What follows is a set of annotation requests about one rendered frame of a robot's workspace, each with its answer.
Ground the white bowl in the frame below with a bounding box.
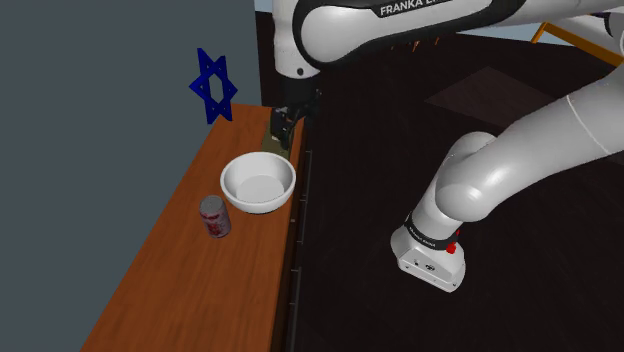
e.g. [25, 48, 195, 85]
[219, 151, 297, 215]

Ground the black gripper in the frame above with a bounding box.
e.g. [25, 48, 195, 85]
[270, 75, 323, 151]

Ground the blue star figure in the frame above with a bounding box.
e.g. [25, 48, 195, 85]
[188, 47, 239, 126]

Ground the brown wooden chest of drawers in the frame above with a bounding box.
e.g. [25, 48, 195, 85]
[80, 103, 314, 352]

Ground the silver and red can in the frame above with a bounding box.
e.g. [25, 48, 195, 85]
[199, 195, 232, 240]

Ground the orange wooden frame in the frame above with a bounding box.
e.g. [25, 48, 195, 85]
[531, 21, 624, 68]

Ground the olive flat book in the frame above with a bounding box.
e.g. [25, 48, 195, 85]
[260, 109, 294, 160]

